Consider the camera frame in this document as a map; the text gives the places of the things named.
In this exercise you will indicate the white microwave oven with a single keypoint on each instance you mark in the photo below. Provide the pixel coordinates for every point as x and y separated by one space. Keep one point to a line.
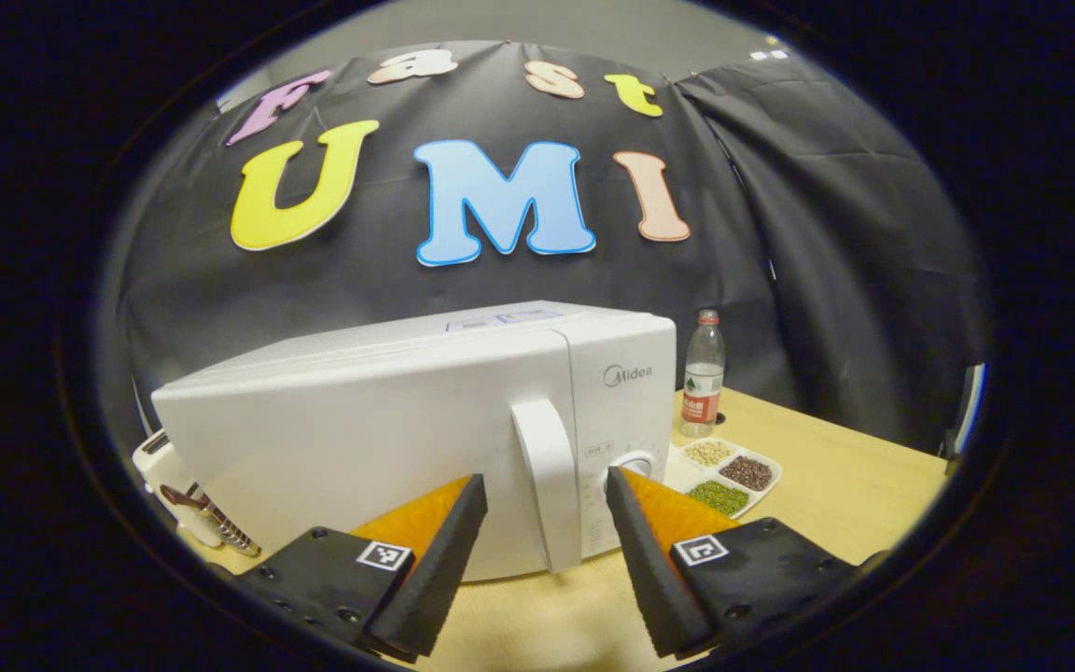
360 439

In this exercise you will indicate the clear utensil holder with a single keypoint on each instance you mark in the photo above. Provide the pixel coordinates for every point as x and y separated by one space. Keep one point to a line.
220 527

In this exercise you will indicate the clear bottle with red label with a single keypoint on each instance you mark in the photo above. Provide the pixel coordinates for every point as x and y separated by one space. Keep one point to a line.
703 383

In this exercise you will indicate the white divided dish of beans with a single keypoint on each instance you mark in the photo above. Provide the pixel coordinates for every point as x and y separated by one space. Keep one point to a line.
733 476

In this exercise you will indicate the white toaster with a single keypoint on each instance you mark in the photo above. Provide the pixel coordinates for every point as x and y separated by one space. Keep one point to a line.
160 467

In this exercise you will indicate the small ceiling light panel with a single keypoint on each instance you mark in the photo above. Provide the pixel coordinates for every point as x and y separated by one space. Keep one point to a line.
771 48

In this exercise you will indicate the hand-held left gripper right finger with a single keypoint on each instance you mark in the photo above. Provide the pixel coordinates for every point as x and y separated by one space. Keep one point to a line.
649 579

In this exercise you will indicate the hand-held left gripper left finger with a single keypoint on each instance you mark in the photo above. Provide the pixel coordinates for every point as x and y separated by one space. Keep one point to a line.
444 569

